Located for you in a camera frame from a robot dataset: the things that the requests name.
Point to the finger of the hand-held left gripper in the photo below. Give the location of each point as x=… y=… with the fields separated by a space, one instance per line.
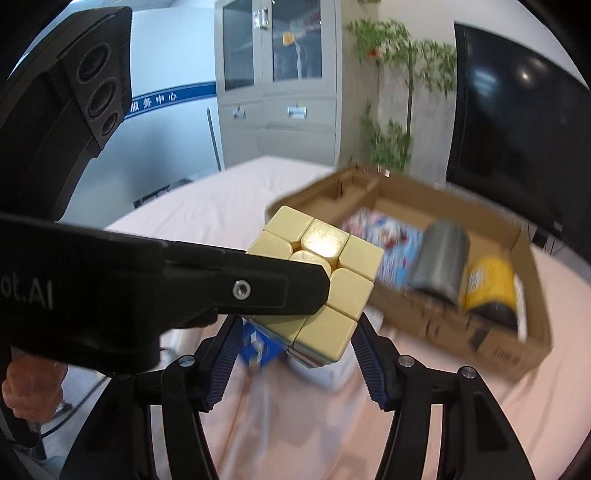
x=268 y=288

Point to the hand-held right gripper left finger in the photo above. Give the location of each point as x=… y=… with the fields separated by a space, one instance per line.
x=226 y=360

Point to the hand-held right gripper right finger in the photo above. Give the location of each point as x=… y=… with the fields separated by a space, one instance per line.
x=369 y=364

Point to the yellow puzzle cube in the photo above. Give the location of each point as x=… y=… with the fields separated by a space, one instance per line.
x=351 y=286

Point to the brown cardboard box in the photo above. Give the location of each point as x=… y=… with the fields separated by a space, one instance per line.
x=485 y=350

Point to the person's left hand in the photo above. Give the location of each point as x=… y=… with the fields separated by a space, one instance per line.
x=34 y=390

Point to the white blue small box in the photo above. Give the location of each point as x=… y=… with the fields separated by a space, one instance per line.
x=258 y=346

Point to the colourful printed toy box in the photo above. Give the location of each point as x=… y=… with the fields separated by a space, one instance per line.
x=392 y=244

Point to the silver metal can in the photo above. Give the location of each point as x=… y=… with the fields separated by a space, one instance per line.
x=441 y=263

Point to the yellow can with black lid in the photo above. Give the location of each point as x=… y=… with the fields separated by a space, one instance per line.
x=489 y=288

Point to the white packet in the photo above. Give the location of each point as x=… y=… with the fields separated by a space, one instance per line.
x=521 y=304

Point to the grey glass-door cabinet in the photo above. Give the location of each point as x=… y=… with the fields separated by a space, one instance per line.
x=295 y=106

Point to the small yellow toy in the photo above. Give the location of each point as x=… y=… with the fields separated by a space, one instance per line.
x=289 y=39

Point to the tall green leafy plant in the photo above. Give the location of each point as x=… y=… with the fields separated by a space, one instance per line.
x=401 y=60

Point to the black flat television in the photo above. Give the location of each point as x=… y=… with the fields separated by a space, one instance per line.
x=517 y=129

